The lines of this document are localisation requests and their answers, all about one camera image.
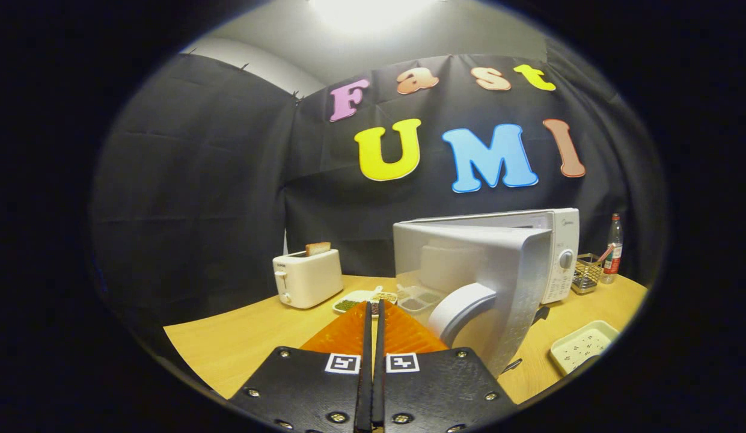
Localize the white microwave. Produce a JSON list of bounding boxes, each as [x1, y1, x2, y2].
[[393, 208, 581, 378]]

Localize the white divided dish with beans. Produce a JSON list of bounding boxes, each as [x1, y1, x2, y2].
[[332, 286, 399, 315]]

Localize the white toaster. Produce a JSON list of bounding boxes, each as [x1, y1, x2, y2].
[[272, 249, 344, 310]]

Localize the cream rectangular plate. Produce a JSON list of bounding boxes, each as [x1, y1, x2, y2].
[[550, 320, 620, 376]]

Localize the clear bottle with red label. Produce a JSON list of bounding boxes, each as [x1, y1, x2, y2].
[[601, 213, 624, 284]]

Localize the black backdrop cloth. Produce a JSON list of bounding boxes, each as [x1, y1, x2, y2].
[[90, 39, 665, 328]]

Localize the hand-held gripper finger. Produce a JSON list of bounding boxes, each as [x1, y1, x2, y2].
[[228, 301, 373, 433], [373, 301, 519, 433]]

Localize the wire mesh utensil holder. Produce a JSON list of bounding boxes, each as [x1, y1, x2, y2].
[[571, 253, 603, 295]]

